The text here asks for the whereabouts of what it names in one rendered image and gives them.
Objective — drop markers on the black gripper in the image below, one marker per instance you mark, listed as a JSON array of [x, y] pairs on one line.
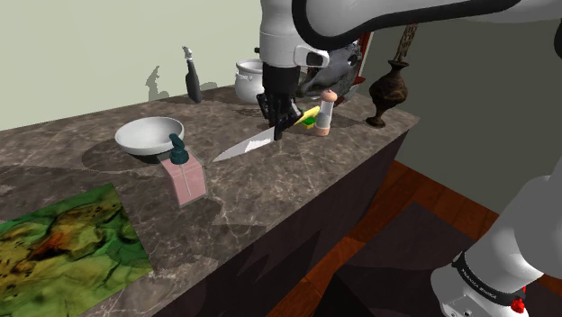
[[281, 83]]

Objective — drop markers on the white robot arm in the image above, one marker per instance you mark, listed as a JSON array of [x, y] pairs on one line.
[[281, 39]]

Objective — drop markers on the yellow green sponge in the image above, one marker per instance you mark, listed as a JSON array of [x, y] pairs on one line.
[[310, 117]]

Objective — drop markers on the white ceramic pot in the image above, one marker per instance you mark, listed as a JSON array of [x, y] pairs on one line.
[[246, 83]]

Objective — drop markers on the beige and grey pepper mill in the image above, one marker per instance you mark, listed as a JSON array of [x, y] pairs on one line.
[[325, 116]]

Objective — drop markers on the dark spray bottle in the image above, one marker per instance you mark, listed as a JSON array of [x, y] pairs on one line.
[[193, 85]]

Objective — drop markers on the pink soap dispenser teal pump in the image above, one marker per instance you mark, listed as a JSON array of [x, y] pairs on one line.
[[186, 180]]

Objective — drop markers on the bronze vase with dried stem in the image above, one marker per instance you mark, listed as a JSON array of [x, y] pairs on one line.
[[388, 90]]

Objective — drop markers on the white bowl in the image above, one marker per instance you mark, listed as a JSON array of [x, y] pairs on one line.
[[147, 134]]

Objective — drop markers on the green yellow patterned mat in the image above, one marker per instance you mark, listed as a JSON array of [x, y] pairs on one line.
[[66, 254]]

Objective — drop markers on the animal skull picture red frame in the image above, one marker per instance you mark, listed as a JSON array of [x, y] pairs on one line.
[[338, 72]]

